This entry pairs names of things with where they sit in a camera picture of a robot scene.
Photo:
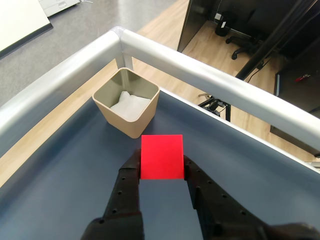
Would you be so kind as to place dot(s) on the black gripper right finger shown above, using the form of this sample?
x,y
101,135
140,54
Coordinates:
x,y
220,212

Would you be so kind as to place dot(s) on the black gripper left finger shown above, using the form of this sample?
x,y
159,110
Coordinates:
x,y
125,195

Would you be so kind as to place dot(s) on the red cube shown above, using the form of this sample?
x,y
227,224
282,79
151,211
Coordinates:
x,y
162,157

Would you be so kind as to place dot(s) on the beige square box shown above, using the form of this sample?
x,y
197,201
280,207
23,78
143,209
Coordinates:
x,y
125,125

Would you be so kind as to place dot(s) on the white cloth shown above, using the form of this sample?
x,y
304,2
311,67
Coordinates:
x,y
130,106

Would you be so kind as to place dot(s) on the black side cabinet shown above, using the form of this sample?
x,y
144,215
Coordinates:
x,y
300,95

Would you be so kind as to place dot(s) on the small red tool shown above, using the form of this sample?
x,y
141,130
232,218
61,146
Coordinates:
x,y
301,78

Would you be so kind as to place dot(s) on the black tripod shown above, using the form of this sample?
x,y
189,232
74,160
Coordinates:
x,y
270,47

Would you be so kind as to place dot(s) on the black office chair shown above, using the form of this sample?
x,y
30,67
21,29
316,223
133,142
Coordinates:
x,y
243,41

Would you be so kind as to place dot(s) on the black desk partition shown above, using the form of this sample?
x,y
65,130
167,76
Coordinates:
x,y
192,20

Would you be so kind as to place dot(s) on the black waste bin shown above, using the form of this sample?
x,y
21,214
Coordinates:
x,y
225,22

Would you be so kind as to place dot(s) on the silver table rail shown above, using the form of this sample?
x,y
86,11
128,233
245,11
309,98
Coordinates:
x,y
175,57

